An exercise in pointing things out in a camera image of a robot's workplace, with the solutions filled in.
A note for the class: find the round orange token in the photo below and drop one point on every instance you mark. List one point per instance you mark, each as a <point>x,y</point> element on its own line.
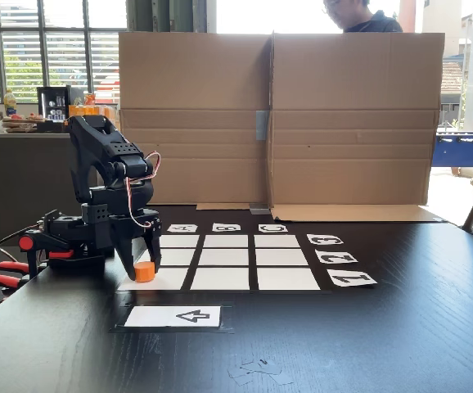
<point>144,273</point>

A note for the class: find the white grid sheet black tape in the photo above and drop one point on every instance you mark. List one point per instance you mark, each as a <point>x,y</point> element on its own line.
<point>224,257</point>

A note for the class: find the paper sheet letter A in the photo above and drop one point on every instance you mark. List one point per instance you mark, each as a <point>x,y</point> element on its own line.
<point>182,228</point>

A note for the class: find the white paper sheet with arrow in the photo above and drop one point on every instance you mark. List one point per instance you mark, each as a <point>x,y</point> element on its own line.
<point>150,317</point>

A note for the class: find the paper sheet letter B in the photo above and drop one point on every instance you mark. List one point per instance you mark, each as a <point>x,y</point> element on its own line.
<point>226,227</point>

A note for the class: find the black and red bar clamp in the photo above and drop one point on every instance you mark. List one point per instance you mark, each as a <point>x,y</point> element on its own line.
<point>25,242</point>

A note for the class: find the paper sheet letter C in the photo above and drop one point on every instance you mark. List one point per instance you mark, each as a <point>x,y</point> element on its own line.
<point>273,228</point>

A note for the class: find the dark counter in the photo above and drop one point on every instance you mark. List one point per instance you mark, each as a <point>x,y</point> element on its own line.
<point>15,184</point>

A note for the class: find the black glass-front cabinet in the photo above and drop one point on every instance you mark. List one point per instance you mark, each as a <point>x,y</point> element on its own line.
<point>46,102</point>

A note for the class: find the wooden tray with food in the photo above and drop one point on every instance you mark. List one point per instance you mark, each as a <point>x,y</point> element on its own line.
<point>19,125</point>

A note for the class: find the paper sheet number 3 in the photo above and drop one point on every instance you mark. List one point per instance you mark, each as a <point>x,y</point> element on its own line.
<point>324,240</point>

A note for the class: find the yellow bottle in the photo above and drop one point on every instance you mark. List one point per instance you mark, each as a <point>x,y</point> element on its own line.
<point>10,104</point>

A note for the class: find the paper sheet number 2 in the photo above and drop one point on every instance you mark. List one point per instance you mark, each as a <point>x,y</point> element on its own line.
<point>336,257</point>

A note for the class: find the paper sheet number 1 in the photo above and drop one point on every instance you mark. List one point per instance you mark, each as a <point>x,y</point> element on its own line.
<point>351,278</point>

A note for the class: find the person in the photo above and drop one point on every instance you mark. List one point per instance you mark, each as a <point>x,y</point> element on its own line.
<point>367,22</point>

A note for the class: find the blue foosball table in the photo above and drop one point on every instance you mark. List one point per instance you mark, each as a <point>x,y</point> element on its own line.
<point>465,153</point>

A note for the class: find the grey duct tape strip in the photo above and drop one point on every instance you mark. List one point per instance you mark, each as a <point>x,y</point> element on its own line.
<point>259,209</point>
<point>262,125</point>

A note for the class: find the brown cardboard box wall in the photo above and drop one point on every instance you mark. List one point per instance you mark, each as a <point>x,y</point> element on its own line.
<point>195,82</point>
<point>355,123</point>

